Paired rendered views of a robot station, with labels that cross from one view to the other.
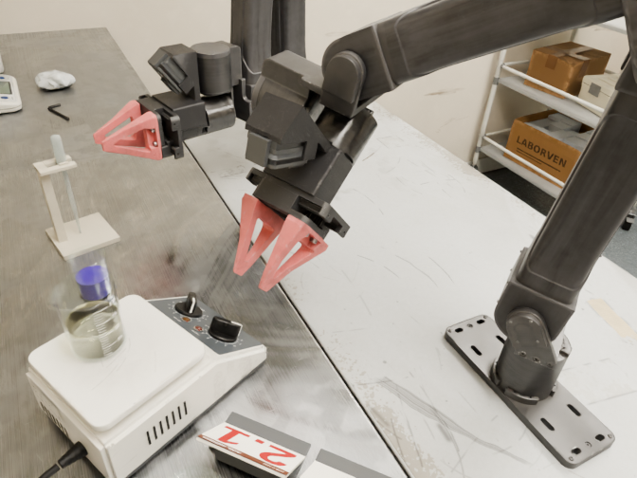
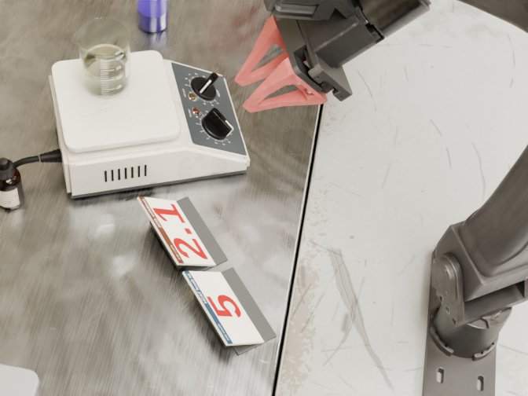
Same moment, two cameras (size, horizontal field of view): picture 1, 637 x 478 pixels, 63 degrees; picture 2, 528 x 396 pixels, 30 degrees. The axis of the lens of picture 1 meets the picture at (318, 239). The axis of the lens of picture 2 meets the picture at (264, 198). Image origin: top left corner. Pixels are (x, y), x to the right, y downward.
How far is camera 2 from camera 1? 53 cm
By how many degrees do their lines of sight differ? 28
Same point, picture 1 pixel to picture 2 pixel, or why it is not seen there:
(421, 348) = (399, 247)
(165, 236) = not seen: outside the picture
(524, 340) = (439, 285)
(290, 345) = (280, 171)
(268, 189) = (289, 23)
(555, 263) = (484, 232)
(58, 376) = (64, 93)
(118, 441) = (78, 165)
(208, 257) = not seen: hidden behind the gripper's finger
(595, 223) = (514, 215)
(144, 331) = (144, 90)
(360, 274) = (412, 142)
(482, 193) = not seen: outside the picture
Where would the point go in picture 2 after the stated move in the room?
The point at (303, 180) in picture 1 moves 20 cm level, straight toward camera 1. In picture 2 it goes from (315, 33) to (179, 163)
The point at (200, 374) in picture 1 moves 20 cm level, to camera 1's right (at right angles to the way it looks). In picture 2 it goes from (167, 150) to (319, 262)
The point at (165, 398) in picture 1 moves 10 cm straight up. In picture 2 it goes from (129, 154) to (128, 90)
